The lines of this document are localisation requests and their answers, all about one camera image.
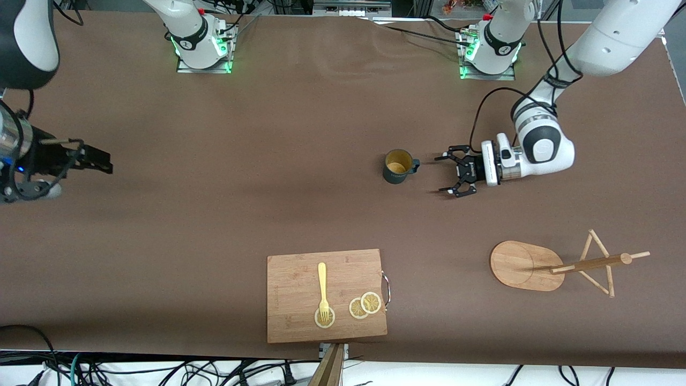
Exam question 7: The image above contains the teal ribbed mug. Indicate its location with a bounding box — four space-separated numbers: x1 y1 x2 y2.
383 149 421 185

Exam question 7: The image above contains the wooden mug rack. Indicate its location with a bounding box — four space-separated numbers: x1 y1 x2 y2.
490 229 651 299

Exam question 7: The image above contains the yellow plastic fork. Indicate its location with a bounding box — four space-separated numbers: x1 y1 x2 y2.
318 262 331 324

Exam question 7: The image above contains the grey metal device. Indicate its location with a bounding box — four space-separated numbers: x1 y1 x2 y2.
314 0 392 17

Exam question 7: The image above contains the bamboo cutting board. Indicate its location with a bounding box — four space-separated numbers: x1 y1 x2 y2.
267 249 388 344

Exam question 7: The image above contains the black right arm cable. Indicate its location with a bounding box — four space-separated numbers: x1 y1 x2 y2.
11 88 86 185

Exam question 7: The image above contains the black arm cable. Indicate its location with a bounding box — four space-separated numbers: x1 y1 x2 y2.
469 0 584 156
11 88 86 185

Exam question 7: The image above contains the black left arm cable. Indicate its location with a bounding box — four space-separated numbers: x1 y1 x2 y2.
469 0 584 156

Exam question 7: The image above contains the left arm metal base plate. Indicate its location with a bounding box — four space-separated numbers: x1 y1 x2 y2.
458 29 516 81

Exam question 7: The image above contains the black cable on table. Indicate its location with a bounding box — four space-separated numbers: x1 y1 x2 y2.
370 20 472 46
426 15 472 34

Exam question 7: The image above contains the black looped floor cable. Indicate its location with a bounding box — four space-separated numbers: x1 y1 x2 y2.
0 324 59 386

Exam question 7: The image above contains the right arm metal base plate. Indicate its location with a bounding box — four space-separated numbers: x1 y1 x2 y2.
177 24 235 74

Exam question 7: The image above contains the small metal bracket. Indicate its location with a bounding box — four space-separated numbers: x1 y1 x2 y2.
319 343 349 361

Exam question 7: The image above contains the wooden post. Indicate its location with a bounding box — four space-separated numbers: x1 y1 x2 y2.
308 343 345 386

